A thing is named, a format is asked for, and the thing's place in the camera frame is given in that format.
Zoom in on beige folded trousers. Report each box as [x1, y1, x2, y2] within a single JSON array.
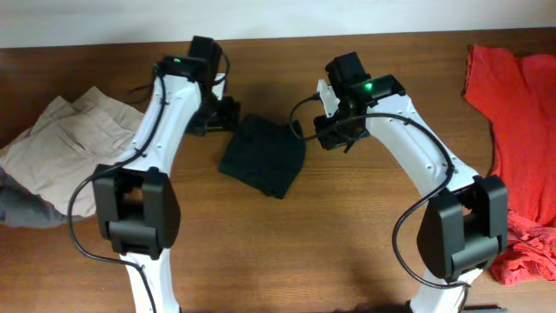
[[1, 87, 143, 215]]

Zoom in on grey folded garment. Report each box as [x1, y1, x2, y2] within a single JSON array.
[[1, 170, 68, 229]]

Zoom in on dark green t-shirt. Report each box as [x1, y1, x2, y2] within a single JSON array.
[[218, 115, 307, 199]]

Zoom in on red t-shirt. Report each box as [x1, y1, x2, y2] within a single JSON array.
[[463, 45, 555, 285]]

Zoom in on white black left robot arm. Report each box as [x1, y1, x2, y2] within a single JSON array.
[[92, 57, 226, 312]]

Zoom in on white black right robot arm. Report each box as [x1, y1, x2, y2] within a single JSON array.
[[314, 73, 508, 312]]

